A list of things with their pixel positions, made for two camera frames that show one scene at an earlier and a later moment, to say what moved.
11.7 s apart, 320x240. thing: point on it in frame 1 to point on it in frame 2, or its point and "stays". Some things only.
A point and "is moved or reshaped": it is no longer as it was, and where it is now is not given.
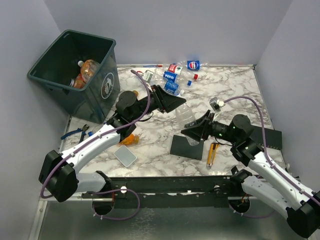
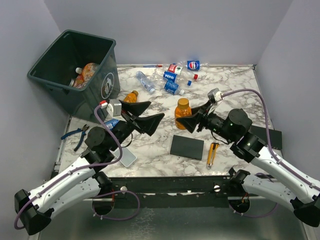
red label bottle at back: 174,68 stays
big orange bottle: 88,68 is moved or reshaped
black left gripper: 165,101 to 148,124
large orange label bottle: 79,82 stays
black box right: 273,137 stays
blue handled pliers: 84,129 stays
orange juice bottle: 130,139 to 183,110
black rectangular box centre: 180,146 stays
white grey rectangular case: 125,155 stays
